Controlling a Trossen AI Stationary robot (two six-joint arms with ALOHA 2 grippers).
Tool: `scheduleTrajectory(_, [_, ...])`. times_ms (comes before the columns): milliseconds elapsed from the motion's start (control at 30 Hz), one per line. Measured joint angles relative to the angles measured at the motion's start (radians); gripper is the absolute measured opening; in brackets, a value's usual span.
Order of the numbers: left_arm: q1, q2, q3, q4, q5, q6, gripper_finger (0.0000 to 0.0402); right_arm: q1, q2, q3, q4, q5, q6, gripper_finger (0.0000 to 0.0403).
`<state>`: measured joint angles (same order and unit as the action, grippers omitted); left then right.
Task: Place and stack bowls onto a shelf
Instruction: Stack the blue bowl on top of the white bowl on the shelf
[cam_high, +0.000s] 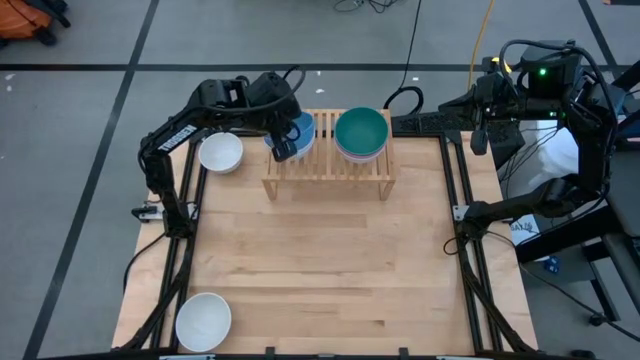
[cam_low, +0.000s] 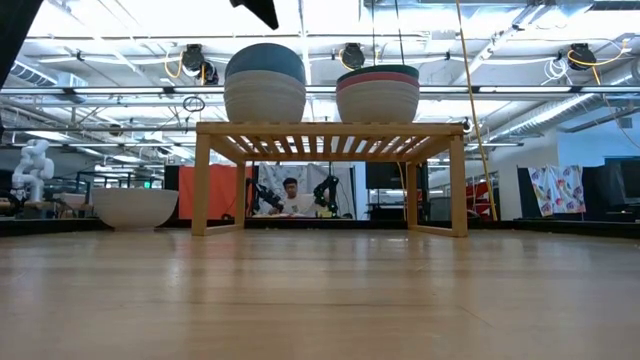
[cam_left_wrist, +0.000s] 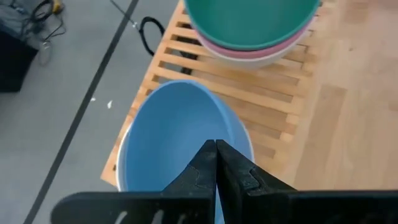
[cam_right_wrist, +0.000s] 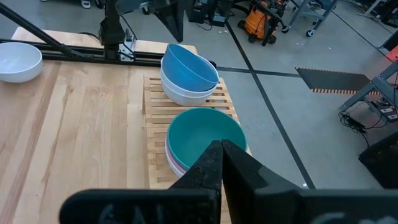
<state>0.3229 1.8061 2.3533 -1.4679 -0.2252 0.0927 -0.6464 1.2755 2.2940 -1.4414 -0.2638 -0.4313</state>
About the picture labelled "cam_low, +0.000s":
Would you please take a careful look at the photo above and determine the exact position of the blue bowl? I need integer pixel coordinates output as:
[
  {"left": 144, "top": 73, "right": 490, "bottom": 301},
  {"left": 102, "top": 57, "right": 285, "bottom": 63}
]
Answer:
[{"left": 224, "top": 42, "right": 307, "bottom": 85}]

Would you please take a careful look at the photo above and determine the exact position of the white bowl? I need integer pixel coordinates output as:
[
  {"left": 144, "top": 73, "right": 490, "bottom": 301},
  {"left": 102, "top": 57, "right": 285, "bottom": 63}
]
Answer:
[
  {"left": 222, "top": 69, "right": 307, "bottom": 99},
  {"left": 335, "top": 79, "right": 421, "bottom": 125},
  {"left": 91, "top": 187, "right": 180, "bottom": 232},
  {"left": 223, "top": 88, "right": 307, "bottom": 124}
]

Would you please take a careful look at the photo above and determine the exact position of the green bowl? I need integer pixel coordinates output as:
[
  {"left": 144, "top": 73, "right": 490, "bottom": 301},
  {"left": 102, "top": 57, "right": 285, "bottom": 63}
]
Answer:
[{"left": 336, "top": 64, "right": 421, "bottom": 84}]

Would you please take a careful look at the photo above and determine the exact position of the pink bowl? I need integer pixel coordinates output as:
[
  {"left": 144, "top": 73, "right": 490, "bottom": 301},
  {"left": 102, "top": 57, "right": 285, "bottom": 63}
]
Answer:
[{"left": 335, "top": 71, "right": 421, "bottom": 94}]

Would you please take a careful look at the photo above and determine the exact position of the wooden slatted shelf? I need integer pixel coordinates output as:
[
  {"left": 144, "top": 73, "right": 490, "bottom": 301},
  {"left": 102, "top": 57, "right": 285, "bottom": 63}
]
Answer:
[{"left": 191, "top": 121, "right": 470, "bottom": 239}]

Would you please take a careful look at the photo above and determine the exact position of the orange panel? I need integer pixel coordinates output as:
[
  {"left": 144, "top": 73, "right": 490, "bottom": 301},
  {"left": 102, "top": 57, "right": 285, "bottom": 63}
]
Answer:
[{"left": 178, "top": 164, "right": 254, "bottom": 221}]

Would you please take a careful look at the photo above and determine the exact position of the person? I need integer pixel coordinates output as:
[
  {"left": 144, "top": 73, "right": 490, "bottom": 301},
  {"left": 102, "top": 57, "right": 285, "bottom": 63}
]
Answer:
[{"left": 267, "top": 177, "right": 319, "bottom": 219}]

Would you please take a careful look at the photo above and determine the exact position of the black monitor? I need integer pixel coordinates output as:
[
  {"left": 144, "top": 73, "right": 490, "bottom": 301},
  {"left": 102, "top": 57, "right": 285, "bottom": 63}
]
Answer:
[{"left": 364, "top": 161, "right": 430, "bottom": 191}]

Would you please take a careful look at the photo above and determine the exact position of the red storage rack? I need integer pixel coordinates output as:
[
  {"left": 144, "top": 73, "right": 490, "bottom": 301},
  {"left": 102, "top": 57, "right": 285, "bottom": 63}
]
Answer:
[{"left": 464, "top": 179, "right": 494, "bottom": 216}]

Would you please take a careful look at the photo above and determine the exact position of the floral patterned cloth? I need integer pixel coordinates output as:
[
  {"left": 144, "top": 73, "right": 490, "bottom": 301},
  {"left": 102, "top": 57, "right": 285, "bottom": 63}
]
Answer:
[{"left": 527, "top": 164, "right": 587, "bottom": 217}]

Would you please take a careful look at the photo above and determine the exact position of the black partition panel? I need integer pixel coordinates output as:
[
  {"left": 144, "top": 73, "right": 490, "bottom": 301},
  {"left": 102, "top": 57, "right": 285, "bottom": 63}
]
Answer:
[{"left": 517, "top": 157, "right": 640, "bottom": 221}]

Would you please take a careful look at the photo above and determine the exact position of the black ceiling cable reel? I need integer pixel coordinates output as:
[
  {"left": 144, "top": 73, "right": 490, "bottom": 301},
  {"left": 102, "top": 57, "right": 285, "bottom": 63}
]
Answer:
[
  {"left": 567, "top": 43, "right": 597, "bottom": 71},
  {"left": 180, "top": 43, "right": 206, "bottom": 74},
  {"left": 341, "top": 42, "right": 366, "bottom": 71}
]

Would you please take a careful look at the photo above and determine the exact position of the yellow hanging cable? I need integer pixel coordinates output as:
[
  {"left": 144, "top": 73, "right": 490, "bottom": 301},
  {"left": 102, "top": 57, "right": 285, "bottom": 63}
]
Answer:
[{"left": 453, "top": 0, "right": 499, "bottom": 222}]

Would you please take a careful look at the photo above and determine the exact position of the black aluminium table frame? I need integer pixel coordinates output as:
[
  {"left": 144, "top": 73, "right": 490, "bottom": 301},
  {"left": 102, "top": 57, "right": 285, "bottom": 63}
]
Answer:
[{"left": 0, "top": 215, "right": 640, "bottom": 239}]

